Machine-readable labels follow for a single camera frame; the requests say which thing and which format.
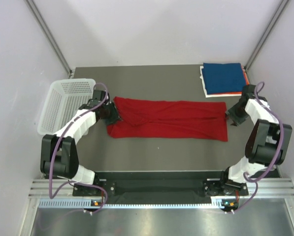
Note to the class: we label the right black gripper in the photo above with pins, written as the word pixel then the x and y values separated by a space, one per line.
pixel 237 120

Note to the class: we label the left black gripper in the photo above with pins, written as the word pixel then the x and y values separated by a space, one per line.
pixel 115 116

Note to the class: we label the red t-shirt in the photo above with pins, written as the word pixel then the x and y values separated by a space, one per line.
pixel 169 119

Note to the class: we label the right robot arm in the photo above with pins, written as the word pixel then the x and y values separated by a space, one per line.
pixel 267 145

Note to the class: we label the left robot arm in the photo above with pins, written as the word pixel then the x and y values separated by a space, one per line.
pixel 59 156

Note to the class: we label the folded orange t-shirt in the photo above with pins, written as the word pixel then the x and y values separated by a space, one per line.
pixel 245 78

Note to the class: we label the folded white t-shirt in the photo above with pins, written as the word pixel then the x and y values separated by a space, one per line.
pixel 215 95

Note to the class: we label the folded blue t-shirt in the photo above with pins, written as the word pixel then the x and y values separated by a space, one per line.
pixel 223 77

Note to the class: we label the white plastic basket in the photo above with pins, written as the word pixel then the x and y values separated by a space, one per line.
pixel 62 102

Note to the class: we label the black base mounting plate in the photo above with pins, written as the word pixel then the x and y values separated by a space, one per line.
pixel 201 183

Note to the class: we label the right aluminium frame post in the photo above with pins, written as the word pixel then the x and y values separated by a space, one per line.
pixel 283 4

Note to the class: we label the aluminium frame post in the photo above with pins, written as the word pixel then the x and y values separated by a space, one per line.
pixel 49 35
pixel 283 4

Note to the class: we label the left aluminium frame post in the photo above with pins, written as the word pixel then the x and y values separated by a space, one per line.
pixel 49 35

